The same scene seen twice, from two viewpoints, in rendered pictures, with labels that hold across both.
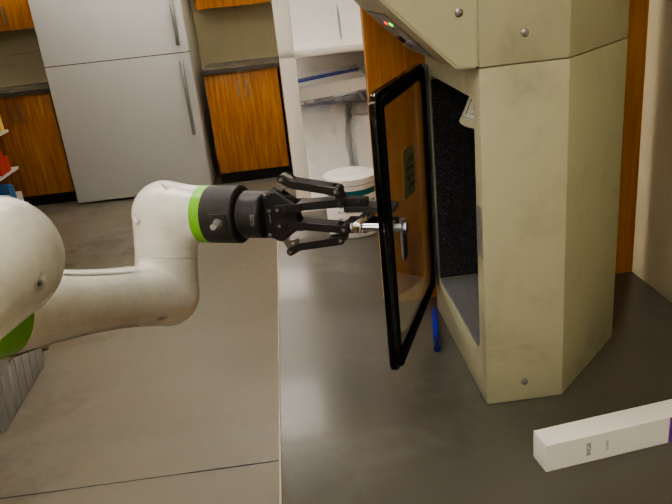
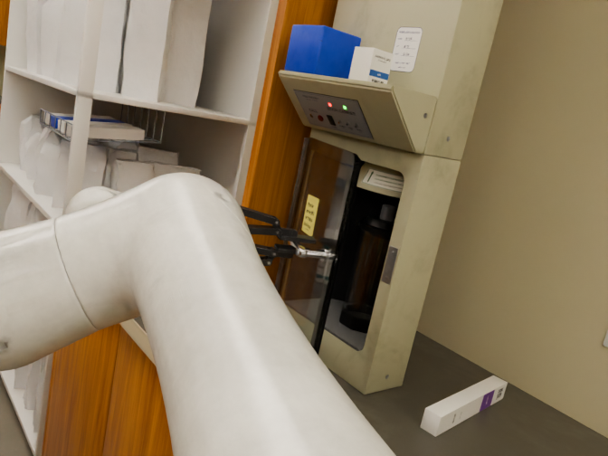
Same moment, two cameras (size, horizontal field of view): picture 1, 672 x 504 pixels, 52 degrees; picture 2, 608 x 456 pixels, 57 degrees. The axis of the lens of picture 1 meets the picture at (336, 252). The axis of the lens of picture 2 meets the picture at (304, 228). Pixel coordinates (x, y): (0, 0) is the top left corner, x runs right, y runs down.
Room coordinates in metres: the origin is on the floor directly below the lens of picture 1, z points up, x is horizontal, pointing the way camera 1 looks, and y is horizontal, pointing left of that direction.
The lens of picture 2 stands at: (0.16, 0.56, 1.45)
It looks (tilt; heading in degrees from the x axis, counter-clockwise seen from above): 12 degrees down; 322
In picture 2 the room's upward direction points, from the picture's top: 12 degrees clockwise
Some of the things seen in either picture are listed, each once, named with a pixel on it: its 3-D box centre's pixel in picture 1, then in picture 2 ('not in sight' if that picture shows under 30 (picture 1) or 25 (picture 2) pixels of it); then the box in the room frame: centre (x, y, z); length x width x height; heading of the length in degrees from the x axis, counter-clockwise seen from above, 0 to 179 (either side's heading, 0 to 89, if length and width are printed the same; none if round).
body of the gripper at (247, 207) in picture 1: (272, 214); not in sight; (1.01, 0.09, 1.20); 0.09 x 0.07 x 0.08; 70
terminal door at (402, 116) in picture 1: (407, 209); (308, 243); (0.99, -0.12, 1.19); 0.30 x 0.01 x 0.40; 160
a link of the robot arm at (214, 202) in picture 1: (228, 214); not in sight; (1.03, 0.16, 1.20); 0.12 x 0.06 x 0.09; 160
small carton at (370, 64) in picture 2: not in sight; (370, 67); (0.94, -0.13, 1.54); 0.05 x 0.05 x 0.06; 2
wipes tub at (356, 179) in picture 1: (351, 201); not in sight; (1.62, -0.05, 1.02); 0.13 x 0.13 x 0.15
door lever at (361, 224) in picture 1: (375, 219); (305, 248); (0.93, -0.06, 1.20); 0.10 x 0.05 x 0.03; 160
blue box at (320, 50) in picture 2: not in sight; (322, 54); (1.08, -0.12, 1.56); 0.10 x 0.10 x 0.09; 3
